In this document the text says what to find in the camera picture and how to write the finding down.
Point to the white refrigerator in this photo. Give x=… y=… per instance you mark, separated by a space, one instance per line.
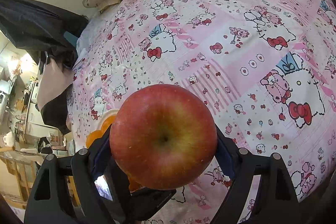
x=33 y=98

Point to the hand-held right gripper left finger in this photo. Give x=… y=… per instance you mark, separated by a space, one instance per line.
x=105 y=146

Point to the pink and black cloth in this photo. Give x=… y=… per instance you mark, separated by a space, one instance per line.
x=52 y=82

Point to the red apple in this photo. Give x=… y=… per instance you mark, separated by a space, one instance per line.
x=162 y=137

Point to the wooden shelf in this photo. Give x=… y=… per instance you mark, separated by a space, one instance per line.
x=15 y=174

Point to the cluttered kitchen counter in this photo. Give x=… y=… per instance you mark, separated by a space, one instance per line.
x=10 y=98

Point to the black jacket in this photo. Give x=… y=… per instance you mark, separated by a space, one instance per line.
x=31 y=24

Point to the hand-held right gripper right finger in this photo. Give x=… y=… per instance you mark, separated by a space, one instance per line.
x=226 y=159

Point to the white bowl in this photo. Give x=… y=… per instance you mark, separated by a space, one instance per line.
x=113 y=113

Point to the pink cartoon printed blanket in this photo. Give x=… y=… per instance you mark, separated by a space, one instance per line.
x=210 y=29

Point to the large orange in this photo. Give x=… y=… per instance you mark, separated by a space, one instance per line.
x=97 y=137

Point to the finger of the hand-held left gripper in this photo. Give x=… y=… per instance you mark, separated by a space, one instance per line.
x=152 y=203

